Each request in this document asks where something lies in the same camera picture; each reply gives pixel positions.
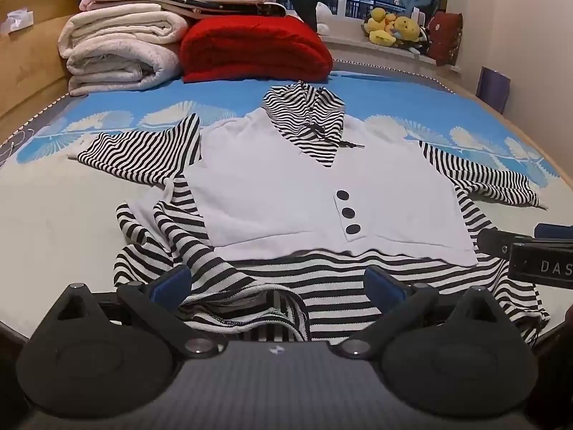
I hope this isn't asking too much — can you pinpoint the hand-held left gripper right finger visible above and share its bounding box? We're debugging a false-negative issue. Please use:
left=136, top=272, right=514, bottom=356
left=332, top=267, right=524, bottom=359

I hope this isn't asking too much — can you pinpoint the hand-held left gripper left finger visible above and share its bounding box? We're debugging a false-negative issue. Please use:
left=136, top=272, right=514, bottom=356
left=42, top=265, right=228, bottom=358

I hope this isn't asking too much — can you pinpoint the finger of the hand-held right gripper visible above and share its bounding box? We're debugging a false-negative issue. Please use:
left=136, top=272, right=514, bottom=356
left=476, top=229, right=535, bottom=261
left=534, top=223, right=573, bottom=240

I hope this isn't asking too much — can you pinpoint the striped and white hooded top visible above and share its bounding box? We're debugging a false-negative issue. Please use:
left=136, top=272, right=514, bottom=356
left=77, top=80, right=551, bottom=347

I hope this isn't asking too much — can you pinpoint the bed with blue white sheet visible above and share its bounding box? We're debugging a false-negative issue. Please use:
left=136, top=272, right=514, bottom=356
left=0, top=69, right=573, bottom=336

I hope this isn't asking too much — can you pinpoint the dark red bag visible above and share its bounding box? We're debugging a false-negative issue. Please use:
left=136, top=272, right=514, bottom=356
left=427, top=11, right=464, bottom=66

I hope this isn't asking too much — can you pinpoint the white window sill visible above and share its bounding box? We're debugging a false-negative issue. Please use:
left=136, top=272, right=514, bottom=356
left=321, top=36, right=462, bottom=77

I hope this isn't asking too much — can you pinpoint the beige fleece folded blanket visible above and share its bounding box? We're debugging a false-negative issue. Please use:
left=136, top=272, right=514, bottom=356
left=66, top=40, right=183, bottom=97

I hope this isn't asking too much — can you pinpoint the yellow plush toy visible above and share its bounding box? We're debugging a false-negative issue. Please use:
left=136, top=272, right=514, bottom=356
left=393, top=15, right=422, bottom=44
left=363, top=6, right=400, bottom=47

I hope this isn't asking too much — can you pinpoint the red folded blanket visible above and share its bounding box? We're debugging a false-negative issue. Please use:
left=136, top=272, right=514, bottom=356
left=180, top=15, right=334, bottom=84

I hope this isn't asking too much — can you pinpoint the cream folded blanket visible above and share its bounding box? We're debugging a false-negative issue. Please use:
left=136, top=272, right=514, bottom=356
left=58, top=4, right=189, bottom=60

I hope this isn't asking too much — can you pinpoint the wooden headboard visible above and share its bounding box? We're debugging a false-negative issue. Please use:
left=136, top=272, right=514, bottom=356
left=0, top=0, right=98, bottom=140

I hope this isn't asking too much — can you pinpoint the white plush toy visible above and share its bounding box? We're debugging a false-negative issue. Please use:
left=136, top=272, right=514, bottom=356
left=315, top=2, right=334, bottom=35

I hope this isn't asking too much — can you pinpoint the clear plastic wrapper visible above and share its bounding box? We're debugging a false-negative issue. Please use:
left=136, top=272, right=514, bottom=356
left=2, top=8, right=35, bottom=37

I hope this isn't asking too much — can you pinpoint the wooden bed rail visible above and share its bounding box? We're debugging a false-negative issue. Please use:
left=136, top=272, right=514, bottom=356
left=441, top=78, right=573, bottom=175

